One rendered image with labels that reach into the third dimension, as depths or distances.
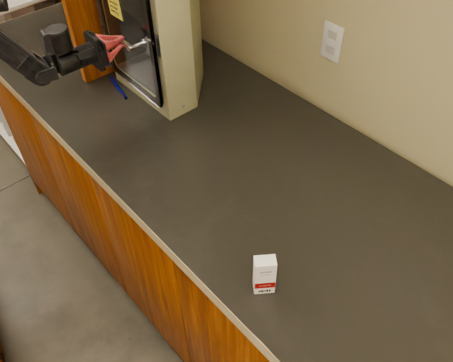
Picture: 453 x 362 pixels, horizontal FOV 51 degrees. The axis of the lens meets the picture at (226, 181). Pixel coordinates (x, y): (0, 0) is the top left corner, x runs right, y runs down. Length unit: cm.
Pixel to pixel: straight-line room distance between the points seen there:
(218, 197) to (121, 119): 47
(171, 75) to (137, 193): 37
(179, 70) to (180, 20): 15
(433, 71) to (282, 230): 55
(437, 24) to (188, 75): 70
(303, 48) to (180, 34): 41
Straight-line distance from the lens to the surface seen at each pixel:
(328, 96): 160
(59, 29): 135
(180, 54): 145
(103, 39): 144
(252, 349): 122
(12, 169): 300
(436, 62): 133
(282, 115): 156
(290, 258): 117
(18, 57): 133
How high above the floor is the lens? 189
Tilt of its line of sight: 46 degrees down
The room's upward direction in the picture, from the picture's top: 1 degrees counter-clockwise
